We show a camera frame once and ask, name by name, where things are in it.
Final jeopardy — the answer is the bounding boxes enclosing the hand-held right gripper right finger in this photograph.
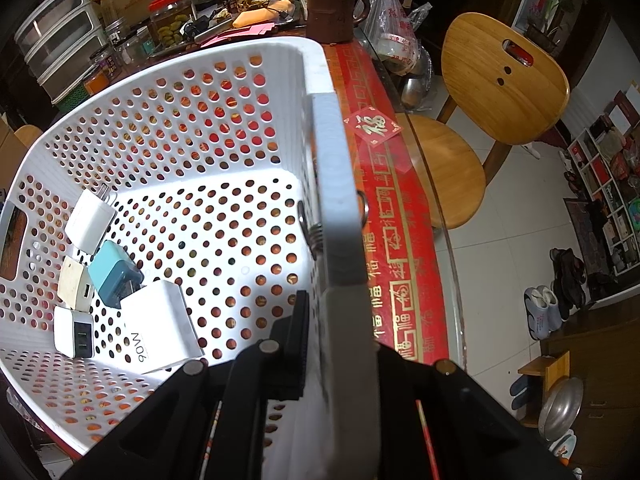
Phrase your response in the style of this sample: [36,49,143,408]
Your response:
[375,345,576,480]

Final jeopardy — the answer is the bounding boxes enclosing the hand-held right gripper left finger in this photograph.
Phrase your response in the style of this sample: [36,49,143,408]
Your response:
[62,290,310,480]

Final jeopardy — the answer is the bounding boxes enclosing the large white charger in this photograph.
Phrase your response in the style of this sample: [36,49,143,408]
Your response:
[119,280,208,375]

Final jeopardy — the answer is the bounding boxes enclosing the white perforated plastic basket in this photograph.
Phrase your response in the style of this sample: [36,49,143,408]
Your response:
[0,36,379,480]

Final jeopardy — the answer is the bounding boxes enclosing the teal charger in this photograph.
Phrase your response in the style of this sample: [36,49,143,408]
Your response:
[87,240,143,311]

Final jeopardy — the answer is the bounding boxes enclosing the white charger with black face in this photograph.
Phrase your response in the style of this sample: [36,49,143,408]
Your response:
[52,306,96,359]

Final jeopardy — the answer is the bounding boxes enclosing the cream white charger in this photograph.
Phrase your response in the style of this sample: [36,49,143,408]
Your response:
[56,255,96,311]

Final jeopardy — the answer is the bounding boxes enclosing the white charger with prongs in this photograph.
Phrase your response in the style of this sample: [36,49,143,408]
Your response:
[64,185,118,253]

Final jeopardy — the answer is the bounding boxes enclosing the metal spring clip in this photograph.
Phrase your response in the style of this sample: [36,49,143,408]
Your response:
[297,191,371,261]

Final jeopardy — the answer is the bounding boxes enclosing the blue slippers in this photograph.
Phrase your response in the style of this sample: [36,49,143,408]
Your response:
[509,375,531,411]

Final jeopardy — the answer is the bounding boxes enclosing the small wooden stool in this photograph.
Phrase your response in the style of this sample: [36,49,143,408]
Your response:
[517,350,571,413]

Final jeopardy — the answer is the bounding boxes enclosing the white slippers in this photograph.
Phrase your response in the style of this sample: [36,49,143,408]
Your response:
[524,285,560,338]

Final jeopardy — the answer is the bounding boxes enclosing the metal basin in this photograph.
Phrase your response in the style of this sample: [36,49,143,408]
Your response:
[537,377,585,443]

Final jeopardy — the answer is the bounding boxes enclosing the red printed tablecloth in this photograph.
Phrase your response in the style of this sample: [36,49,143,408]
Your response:
[300,35,453,366]

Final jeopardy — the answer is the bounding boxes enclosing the dark shoes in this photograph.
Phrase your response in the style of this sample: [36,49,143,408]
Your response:
[550,247,587,321]

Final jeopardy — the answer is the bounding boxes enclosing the square paper sticker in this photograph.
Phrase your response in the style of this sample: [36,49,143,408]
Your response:
[344,107,403,148]

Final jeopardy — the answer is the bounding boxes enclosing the white cubby shelf unit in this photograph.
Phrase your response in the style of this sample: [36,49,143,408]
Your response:
[567,87,640,276]

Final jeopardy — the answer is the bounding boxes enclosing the wooden chair with red slot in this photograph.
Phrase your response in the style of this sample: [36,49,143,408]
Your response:
[400,11,571,231]

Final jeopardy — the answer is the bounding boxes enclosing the pink paper sheet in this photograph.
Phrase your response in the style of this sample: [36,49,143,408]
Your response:
[200,22,278,48]

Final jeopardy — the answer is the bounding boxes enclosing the glass jar with orange contents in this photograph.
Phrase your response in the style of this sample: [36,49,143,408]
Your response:
[80,60,111,96]

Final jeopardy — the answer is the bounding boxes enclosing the green plastic basket base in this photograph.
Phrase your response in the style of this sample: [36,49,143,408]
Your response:
[52,80,93,116]

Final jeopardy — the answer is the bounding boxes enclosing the orange folded cloth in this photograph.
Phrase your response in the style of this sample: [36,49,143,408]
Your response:
[232,0,296,28]

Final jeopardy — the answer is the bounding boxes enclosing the clear printed plastic bag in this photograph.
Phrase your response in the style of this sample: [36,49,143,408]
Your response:
[367,0,433,76]

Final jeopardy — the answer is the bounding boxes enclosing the brown ceramic mug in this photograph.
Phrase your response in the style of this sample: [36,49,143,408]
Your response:
[304,0,372,45]

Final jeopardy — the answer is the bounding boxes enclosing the empty glass jar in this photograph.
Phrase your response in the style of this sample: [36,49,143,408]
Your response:
[117,27,153,63]

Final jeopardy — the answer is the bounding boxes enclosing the large pickle jar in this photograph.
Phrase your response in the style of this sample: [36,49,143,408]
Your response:
[149,0,196,51]

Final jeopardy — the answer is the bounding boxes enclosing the small glass jar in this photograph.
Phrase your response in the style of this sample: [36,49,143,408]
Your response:
[102,19,132,48]

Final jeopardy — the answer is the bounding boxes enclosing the stacked clear food cover tower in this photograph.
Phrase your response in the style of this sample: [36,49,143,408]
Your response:
[14,0,108,103]

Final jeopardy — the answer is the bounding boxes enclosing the potted plant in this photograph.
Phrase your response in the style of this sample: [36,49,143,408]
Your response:
[530,0,586,51]

